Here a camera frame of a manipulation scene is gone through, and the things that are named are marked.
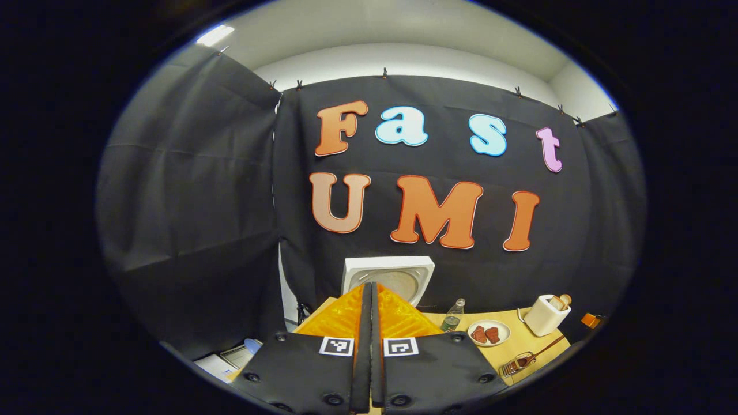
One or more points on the wooden spoon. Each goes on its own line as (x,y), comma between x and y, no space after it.
(548,347)

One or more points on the white round plate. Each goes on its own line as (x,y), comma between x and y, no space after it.
(504,329)

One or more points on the toasted bread slice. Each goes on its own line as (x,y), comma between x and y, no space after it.
(565,299)
(556,302)

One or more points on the pale blue object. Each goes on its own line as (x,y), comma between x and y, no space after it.
(253,346)

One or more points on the black tripod stand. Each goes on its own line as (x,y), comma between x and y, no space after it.
(301,316)

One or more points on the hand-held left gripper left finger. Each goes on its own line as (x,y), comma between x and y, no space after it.
(360,369)

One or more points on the red meat piece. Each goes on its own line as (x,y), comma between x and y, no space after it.
(493,335)
(479,334)

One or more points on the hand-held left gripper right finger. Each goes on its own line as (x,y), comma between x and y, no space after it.
(377,369)

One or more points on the white rice cooker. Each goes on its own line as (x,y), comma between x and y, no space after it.
(398,265)

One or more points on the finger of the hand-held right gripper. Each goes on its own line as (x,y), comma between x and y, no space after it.
(589,320)

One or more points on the white flat box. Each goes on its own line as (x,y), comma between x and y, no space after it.
(213,366)

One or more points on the cream toaster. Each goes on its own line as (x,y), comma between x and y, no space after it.
(542,317)

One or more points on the clear plastic bottle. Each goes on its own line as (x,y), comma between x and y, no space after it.
(451,320)

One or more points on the ceiling light strip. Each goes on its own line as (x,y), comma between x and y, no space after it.
(214,34)

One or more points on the black backdrop cloth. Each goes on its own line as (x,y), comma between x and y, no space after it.
(242,202)

